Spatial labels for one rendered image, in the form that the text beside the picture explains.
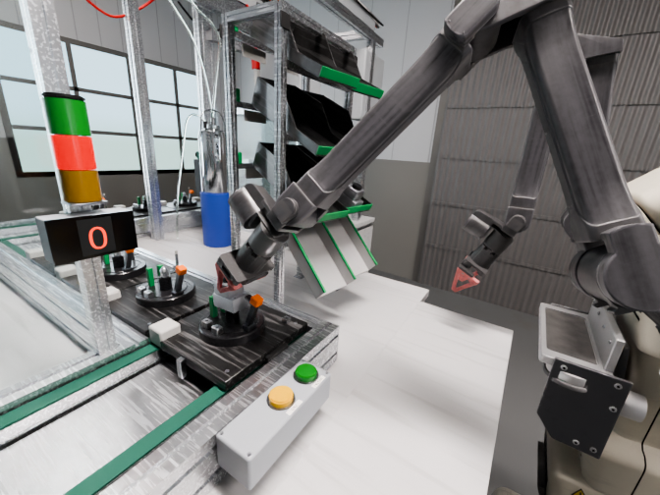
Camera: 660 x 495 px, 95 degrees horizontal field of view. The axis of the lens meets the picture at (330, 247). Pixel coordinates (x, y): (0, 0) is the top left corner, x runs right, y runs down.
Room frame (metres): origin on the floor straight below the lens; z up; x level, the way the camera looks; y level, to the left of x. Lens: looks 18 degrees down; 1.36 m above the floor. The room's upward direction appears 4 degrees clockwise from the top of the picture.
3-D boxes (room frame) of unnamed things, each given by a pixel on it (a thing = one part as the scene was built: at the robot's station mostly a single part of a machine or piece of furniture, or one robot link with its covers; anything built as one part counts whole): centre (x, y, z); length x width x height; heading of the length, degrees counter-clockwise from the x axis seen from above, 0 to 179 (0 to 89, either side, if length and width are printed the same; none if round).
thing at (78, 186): (0.49, 0.41, 1.29); 0.05 x 0.05 x 0.05
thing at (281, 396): (0.40, 0.07, 0.96); 0.04 x 0.04 x 0.02
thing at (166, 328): (0.55, 0.34, 0.97); 0.05 x 0.05 x 0.04; 59
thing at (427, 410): (0.64, -0.05, 0.84); 0.90 x 0.70 x 0.03; 147
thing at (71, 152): (0.49, 0.41, 1.34); 0.05 x 0.05 x 0.05
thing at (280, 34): (0.96, 0.13, 1.26); 0.36 x 0.21 x 0.80; 149
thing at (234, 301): (0.59, 0.22, 1.06); 0.08 x 0.04 x 0.07; 59
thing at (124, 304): (0.72, 0.43, 1.01); 0.24 x 0.24 x 0.13; 59
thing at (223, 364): (0.59, 0.21, 0.96); 0.24 x 0.24 x 0.02; 59
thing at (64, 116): (0.49, 0.41, 1.39); 0.05 x 0.05 x 0.05
